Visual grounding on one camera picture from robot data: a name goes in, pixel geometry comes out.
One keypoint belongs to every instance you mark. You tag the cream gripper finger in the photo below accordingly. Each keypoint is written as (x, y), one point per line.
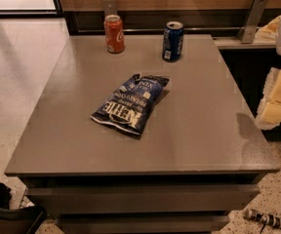
(270, 106)
(269, 31)

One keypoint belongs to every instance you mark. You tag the red coke can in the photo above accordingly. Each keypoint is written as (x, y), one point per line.
(114, 35)

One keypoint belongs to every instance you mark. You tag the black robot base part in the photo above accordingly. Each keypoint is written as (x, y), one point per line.
(20, 221)

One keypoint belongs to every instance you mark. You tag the blue pepsi can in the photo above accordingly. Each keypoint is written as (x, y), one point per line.
(172, 41)

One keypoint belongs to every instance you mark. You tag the grey drawer cabinet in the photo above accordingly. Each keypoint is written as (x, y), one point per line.
(132, 144)

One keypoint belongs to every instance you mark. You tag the black white striped cylinder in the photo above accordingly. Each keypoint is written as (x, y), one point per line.
(265, 219)

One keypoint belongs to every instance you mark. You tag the lower grey drawer front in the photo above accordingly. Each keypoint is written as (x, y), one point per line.
(166, 224)

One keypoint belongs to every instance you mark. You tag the grey drawer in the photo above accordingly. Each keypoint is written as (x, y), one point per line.
(143, 199)
(166, 224)

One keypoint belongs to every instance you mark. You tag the blue kettle chips bag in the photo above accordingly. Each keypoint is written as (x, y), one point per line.
(128, 107)

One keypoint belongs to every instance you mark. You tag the upper grey drawer front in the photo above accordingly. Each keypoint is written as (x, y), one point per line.
(143, 199)

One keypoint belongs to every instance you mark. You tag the right metal wall bracket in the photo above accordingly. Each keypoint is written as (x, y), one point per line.
(247, 33)

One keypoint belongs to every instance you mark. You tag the metal wall bracket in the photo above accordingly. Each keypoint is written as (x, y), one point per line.
(109, 7)
(247, 33)

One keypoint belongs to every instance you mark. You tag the left metal wall bracket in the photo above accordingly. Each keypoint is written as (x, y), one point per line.
(109, 7)

